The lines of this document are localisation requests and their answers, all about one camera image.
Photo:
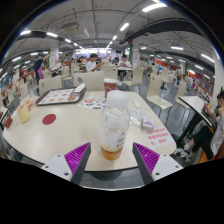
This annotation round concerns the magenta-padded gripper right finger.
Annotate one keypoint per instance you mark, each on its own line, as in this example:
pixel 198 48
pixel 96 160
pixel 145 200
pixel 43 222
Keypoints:
pixel 147 157

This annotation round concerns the ceiling air conditioner unit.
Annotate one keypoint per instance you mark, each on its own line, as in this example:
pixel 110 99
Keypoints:
pixel 70 26

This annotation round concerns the white neighbouring table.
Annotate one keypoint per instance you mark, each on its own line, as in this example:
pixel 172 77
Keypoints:
pixel 196 105

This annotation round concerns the red paper cup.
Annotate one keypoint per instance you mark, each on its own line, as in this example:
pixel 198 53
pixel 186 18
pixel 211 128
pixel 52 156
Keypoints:
pixel 109 87

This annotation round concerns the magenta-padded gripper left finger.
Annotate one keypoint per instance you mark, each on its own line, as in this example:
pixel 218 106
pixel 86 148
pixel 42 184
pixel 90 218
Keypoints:
pixel 77 156

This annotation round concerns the person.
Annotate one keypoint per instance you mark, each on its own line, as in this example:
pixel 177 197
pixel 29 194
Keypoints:
pixel 213 133
pixel 125 63
pixel 91 65
pixel 38 68

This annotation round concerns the white label red print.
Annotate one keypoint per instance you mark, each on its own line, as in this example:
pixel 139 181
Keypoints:
pixel 158 137

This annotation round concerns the yellow cup pink inside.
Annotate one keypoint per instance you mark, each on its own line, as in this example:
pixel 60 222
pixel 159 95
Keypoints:
pixel 23 114

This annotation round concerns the group of ceiling lights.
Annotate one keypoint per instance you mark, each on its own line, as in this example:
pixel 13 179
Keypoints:
pixel 153 7

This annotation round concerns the printed paper flyer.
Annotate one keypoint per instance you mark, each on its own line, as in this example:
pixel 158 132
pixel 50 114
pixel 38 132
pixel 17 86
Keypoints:
pixel 91 102

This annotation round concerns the dark food tray menu liner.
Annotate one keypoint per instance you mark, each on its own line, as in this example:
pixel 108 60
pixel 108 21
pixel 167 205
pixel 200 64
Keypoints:
pixel 58 96

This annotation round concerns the flat round red coaster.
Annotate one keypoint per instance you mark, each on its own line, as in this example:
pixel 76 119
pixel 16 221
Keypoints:
pixel 49 119

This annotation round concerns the white crumpled tissue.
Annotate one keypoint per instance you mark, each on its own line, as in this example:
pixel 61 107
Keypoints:
pixel 137 104

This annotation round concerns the white napkin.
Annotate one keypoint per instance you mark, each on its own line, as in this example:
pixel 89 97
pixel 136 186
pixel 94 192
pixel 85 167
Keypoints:
pixel 80 88

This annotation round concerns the clear plastic wrapper purple packet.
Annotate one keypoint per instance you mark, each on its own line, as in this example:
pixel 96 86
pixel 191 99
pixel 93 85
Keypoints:
pixel 146 124

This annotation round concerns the group of beige chairs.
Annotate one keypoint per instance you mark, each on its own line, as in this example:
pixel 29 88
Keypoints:
pixel 91 81

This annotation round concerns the clear tea bottle white cap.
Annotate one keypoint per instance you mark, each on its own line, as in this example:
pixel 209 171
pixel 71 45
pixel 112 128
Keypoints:
pixel 114 126

